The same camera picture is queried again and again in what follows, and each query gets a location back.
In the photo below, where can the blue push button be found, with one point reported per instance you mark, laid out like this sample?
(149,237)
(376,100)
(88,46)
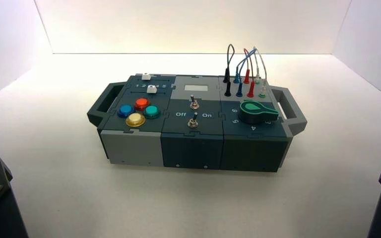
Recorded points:
(125,110)

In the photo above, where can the green rotary knob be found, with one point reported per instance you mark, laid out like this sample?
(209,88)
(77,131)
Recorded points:
(254,111)

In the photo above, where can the teal push button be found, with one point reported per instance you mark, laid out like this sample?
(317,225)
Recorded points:
(151,111)

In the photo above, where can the red push button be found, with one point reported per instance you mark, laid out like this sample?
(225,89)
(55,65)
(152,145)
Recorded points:
(142,103)

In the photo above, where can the white slider cap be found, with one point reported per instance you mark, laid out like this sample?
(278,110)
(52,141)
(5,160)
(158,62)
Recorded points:
(151,89)
(146,76)

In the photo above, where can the metal toggle switch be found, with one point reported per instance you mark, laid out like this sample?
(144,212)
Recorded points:
(194,104)
(192,123)

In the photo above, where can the yellow push button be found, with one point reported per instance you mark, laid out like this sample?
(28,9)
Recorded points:
(135,119)

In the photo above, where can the dark teal grey control box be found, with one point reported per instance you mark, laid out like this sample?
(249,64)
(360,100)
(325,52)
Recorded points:
(190,149)

